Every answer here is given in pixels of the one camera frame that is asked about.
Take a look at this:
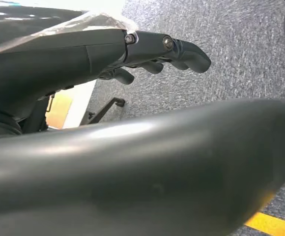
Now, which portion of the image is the clear plastic hand cover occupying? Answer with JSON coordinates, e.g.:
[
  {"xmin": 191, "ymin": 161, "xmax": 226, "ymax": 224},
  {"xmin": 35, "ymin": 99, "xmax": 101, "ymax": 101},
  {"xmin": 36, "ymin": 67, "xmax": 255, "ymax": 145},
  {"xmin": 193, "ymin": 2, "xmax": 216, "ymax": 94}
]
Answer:
[{"xmin": 0, "ymin": 11, "xmax": 139, "ymax": 57}]

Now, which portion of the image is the gold floor mat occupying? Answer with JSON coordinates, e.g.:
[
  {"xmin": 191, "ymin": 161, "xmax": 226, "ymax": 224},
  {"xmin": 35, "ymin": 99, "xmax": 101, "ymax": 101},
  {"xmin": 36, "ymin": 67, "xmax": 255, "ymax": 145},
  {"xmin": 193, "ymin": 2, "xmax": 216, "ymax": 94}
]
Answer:
[{"xmin": 45, "ymin": 89, "xmax": 75, "ymax": 130}]

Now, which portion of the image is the white desk leg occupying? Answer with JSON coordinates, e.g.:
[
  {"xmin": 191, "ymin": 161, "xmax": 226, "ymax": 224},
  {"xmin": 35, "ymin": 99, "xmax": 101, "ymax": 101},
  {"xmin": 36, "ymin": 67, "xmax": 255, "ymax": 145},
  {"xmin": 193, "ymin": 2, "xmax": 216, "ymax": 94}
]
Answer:
[{"xmin": 63, "ymin": 80, "xmax": 97, "ymax": 129}]

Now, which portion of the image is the black metal foot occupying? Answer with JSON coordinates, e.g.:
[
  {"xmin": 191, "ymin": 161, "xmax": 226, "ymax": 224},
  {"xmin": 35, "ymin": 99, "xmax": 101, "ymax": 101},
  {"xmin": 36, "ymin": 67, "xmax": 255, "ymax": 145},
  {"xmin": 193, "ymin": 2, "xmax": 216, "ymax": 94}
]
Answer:
[{"xmin": 79, "ymin": 97, "xmax": 126, "ymax": 126}]

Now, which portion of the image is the yellow floor tape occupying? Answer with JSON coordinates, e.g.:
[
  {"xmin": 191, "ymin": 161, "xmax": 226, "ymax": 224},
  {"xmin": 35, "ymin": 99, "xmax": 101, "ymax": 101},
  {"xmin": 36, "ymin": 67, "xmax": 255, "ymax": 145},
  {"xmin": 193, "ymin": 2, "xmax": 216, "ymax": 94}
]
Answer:
[{"xmin": 244, "ymin": 211, "xmax": 285, "ymax": 236}]

